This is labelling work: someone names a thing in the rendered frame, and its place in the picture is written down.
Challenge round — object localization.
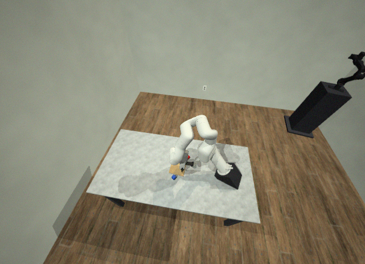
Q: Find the tan flat mat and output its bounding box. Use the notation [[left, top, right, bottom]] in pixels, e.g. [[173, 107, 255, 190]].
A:
[[169, 163, 185, 176]]

